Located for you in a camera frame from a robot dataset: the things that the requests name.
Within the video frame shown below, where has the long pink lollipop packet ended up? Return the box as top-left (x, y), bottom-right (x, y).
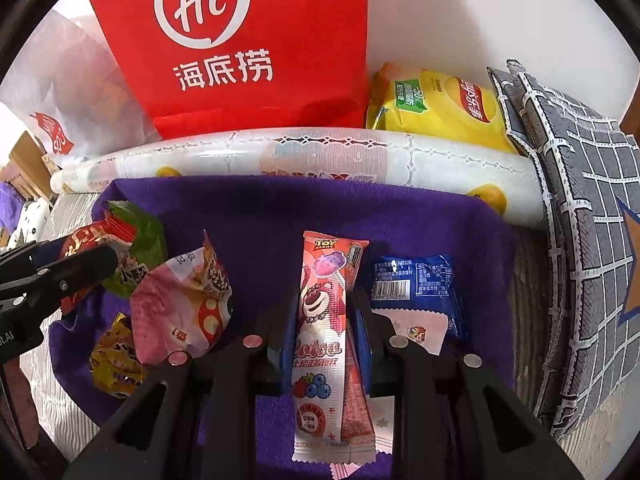
top-left (291, 231), bottom-right (376, 463)

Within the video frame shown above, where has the grey checked star pillow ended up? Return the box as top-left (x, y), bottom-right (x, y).
top-left (487, 57), bottom-right (640, 436)

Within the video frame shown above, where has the rolled white patterned mat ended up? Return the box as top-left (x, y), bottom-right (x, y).
top-left (50, 127), bottom-right (548, 226)

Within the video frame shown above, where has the person's left forearm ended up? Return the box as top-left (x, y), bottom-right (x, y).
top-left (0, 360), bottom-right (56, 466)

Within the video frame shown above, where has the white dotted cloth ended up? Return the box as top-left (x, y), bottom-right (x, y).
top-left (10, 200), bottom-right (53, 251)

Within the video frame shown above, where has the red paper bag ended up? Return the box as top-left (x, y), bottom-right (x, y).
top-left (82, 0), bottom-right (371, 141)

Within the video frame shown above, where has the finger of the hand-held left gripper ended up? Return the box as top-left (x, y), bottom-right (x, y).
top-left (0, 241), bottom-right (50, 268)
top-left (30, 244), bottom-right (124, 307)

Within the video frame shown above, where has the pink white snack packet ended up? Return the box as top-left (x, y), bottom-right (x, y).
top-left (130, 230), bottom-right (234, 366)

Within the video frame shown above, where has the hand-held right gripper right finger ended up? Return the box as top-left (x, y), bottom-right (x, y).
top-left (350, 290), bottom-right (586, 480)

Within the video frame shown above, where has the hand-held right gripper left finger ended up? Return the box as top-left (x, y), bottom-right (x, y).
top-left (62, 290), bottom-right (301, 480)

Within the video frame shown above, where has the wooden nightstand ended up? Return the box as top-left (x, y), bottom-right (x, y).
top-left (0, 132), bottom-right (56, 201)

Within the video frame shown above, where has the dark blue snack packet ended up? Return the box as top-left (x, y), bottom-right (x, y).
top-left (370, 254), bottom-right (468, 341)

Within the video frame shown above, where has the green snack packet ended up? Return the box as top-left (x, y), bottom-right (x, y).
top-left (102, 201), bottom-right (168, 298)

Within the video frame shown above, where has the purple towel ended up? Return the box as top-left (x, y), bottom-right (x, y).
top-left (50, 175), bottom-right (518, 480)

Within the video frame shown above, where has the yellow snack packet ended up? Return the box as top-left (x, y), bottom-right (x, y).
top-left (90, 312), bottom-right (151, 401)

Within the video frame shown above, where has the yellow chips bag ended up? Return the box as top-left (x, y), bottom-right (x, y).
top-left (366, 62), bottom-right (518, 155)

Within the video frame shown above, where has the white plastic shopping bag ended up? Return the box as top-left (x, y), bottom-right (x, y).
top-left (0, 10), bottom-right (163, 171)

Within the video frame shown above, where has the small white pink packet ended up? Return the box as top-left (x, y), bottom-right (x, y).
top-left (372, 308), bottom-right (448, 356)

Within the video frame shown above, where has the red snack packet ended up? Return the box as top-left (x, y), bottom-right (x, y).
top-left (59, 222), bottom-right (138, 311)

